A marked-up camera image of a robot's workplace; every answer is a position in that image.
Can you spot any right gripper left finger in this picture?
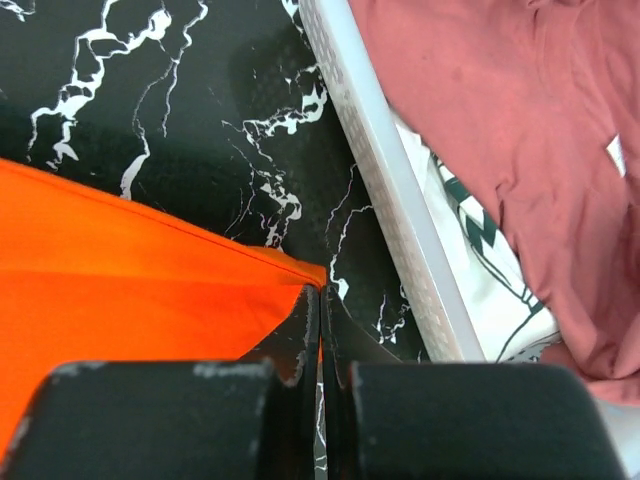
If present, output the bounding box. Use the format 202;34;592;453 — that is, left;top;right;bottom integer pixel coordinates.
1;286;320;479

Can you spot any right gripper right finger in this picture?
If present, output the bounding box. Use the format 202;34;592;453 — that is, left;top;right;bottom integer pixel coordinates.
320;287;625;479

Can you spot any orange t shirt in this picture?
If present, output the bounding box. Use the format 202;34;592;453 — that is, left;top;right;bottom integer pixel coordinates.
1;161;326;444

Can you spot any white plastic basket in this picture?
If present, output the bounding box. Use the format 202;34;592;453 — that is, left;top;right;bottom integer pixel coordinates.
299;1;639;478

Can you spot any white printed t shirt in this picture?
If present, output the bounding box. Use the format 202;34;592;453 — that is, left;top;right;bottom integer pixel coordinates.
394;118;560;363

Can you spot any dusty pink t shirt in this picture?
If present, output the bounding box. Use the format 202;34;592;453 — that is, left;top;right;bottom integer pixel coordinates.
350;1;639;405

